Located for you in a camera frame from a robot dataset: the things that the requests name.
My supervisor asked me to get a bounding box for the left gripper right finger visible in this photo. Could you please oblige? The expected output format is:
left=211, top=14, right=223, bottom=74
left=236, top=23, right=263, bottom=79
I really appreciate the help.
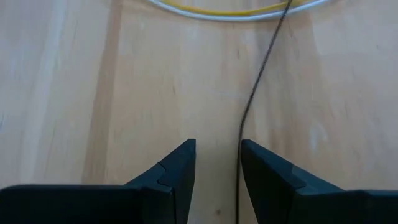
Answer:
left=241, top=139, right=398, bottom=224

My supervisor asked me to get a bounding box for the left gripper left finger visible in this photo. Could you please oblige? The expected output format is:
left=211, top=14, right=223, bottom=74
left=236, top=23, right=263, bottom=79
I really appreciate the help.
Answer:
left=0, top=138, right=197, bottom=224

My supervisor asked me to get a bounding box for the black zip tie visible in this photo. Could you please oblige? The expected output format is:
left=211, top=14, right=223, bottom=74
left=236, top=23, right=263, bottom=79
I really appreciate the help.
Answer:
left=234, top=0, right=295, bottom=224

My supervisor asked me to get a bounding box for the yellow cable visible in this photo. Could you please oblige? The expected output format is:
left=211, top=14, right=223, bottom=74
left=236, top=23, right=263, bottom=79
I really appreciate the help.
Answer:
left=160, top=0, right=307, bottom=17

